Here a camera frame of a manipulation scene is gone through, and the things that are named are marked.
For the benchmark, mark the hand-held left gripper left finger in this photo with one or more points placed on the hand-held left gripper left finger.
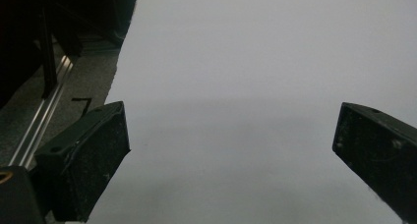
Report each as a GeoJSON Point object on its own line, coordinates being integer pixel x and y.
{"type": "Point", "coordinates": [87, 158]}

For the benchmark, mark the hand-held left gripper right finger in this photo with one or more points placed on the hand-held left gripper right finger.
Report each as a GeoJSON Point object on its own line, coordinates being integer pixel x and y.
{"type": "Point", "coordinates": [380, 155]}

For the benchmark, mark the black metal stand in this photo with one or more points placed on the black metal stand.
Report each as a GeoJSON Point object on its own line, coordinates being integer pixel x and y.
{"type": "Point", "coordinates": [49, 60]}

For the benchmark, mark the silver metal floor rail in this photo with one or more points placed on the silver metal floor rail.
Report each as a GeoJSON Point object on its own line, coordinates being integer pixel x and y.
{"type": "Point", "coordinates": [41, 117]}

